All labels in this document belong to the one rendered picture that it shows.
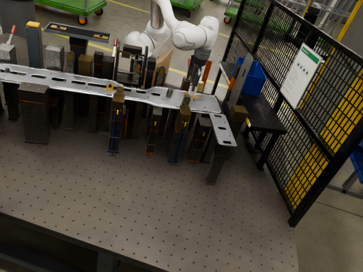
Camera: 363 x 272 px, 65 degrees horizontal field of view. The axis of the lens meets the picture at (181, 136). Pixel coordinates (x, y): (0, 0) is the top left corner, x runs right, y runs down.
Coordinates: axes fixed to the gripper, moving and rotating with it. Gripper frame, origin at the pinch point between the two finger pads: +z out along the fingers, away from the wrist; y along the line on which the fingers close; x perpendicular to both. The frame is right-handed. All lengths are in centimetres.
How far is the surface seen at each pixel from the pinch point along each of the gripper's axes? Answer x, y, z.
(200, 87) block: 7.4, -10.9, 3.0
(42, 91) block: -77, 20, 3
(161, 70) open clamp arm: -18.3, -14.6, -2.2
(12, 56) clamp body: -102, -15, 5
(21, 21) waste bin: -183, -261, 72
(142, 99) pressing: -28.3, 7.8, 6.7
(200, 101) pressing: 6.6, 0.8, 6.8
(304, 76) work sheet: 54, 14, -25
